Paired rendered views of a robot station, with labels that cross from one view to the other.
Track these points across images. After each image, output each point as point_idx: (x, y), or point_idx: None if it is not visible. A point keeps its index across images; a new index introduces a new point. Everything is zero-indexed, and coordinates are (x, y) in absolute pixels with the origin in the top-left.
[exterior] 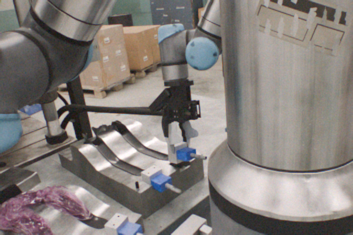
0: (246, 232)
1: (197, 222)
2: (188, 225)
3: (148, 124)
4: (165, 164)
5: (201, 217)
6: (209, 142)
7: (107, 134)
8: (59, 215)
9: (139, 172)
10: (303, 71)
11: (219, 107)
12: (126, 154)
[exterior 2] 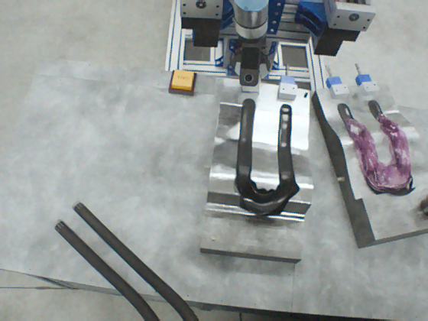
0: None
1: (341, 4)
2: (345, 6)
3: (126, 244)
4: (260, 98)
5: None
6: (146, 127)
7: (264, 177)
8: (370, 128)
9: (283, 115)
10: None
11: (28, 172)
12: (267, 148)
